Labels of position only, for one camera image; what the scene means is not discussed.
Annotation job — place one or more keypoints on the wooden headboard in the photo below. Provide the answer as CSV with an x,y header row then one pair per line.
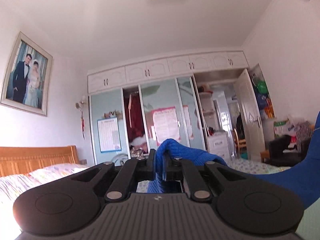
x,y
23,160

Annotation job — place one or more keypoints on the mint quilted bee bedspread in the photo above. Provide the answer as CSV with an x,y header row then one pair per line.
x,y
243,207

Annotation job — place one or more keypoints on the blue knit sweater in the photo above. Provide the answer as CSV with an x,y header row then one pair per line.
x,y
250,169

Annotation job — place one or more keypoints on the black armchair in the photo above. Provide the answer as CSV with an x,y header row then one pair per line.
x,y
281,155

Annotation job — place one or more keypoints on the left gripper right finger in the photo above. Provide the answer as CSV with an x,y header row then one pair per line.
x,y
183,170

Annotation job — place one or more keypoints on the white drawer cabinet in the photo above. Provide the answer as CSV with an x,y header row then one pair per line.
x,y
218,145

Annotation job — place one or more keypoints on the floral pillow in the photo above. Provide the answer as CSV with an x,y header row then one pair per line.
x,y
14,185

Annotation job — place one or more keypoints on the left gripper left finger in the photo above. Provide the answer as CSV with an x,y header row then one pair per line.
x,y
129,175

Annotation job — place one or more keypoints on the framed wedding photo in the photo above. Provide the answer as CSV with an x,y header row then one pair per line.
x,y
26,80

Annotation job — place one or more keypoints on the sliding door wardrobe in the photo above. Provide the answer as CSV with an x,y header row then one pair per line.
x,y
150,101

